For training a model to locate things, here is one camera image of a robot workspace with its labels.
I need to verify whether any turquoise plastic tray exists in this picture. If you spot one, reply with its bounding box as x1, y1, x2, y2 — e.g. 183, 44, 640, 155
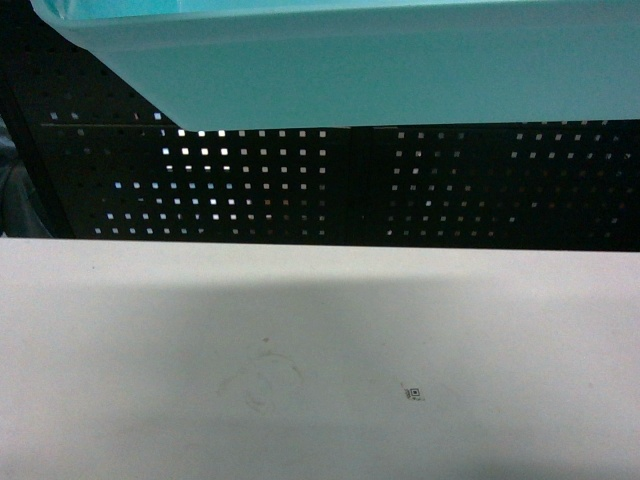
32, 1, 639, 131

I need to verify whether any small QR code sticker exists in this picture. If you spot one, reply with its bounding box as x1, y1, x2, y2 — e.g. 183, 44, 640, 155
401, 383, 425, 401

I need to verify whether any black perforated metal panel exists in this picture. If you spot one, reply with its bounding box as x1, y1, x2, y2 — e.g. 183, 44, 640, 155
1, 1, 639, 252

